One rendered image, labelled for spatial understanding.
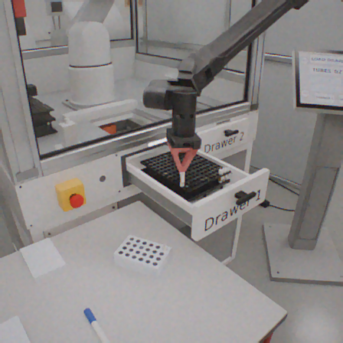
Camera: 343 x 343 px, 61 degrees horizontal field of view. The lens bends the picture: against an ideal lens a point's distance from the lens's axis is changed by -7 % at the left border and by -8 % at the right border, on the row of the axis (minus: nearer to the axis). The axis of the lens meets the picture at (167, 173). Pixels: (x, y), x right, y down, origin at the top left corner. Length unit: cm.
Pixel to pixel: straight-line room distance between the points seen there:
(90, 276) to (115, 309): 12
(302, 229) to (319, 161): 45
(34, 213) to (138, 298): 38
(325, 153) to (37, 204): 137
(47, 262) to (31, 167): 25
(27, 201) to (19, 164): 11
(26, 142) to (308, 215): 155
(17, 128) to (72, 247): 35
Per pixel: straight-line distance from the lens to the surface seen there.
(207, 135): 115
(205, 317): 71
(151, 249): 80
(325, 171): 177
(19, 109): 79
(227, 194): 79
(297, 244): 203
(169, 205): 85
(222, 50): 76
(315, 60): 161
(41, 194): 89
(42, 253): 87
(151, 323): 70
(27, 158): 83
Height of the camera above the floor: 134
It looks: 29 degrees down
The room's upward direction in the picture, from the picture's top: straight up
